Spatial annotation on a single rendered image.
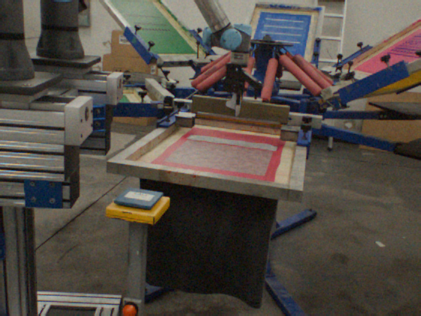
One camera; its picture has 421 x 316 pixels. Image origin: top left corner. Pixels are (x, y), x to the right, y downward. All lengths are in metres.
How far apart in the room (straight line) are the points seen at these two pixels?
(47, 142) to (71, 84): 0.50
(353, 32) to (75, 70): 4.72
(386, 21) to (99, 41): 3.64
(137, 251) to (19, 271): 0.47
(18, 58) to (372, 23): 5.18
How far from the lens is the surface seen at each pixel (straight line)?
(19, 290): 1.63
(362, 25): 5.97
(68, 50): 1.59
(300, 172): 1.45
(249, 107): 1.91
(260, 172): 1.51
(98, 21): 6.61
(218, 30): 1.70
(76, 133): 1.09
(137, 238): 1.24
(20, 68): 1.13
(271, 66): 2.47
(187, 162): 1.54
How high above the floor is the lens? 1.43
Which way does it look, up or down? 18 degrees down
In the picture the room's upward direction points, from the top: 5 degrees clockwise
